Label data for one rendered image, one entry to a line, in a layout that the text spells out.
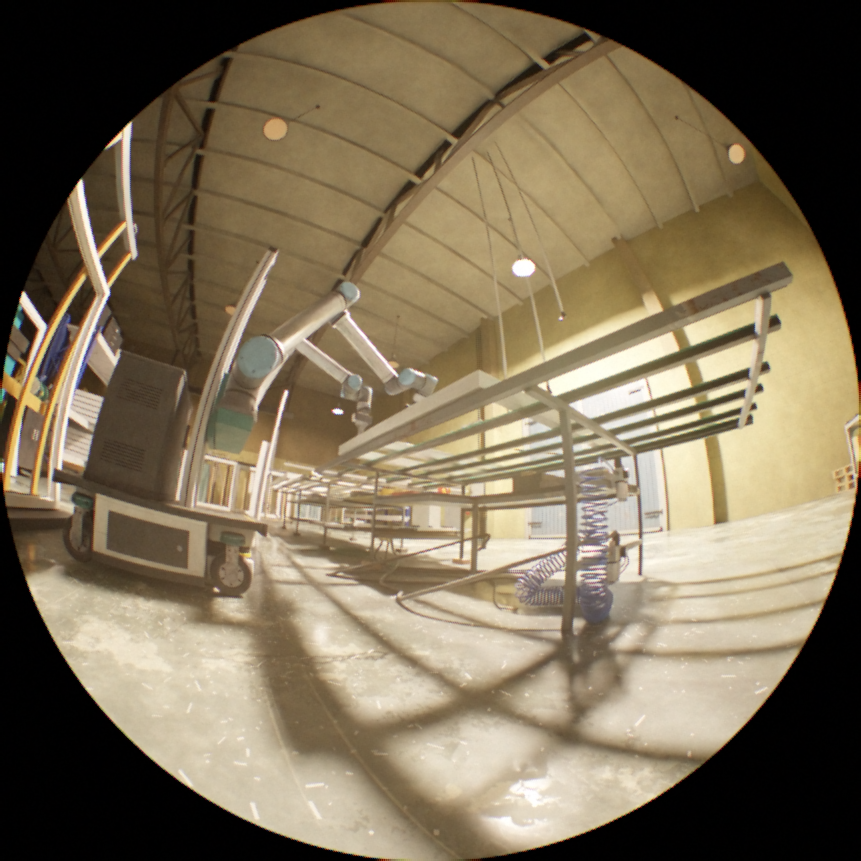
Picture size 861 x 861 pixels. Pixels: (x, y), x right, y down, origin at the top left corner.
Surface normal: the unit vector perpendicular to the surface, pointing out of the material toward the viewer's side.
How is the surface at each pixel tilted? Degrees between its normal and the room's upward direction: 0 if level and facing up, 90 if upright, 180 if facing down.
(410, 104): 180
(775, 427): 90
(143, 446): 90
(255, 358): 94
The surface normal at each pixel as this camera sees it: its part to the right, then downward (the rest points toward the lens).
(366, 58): -0.04, 0.95
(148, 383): 0.65, -0.22
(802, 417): -0.80, -0.22
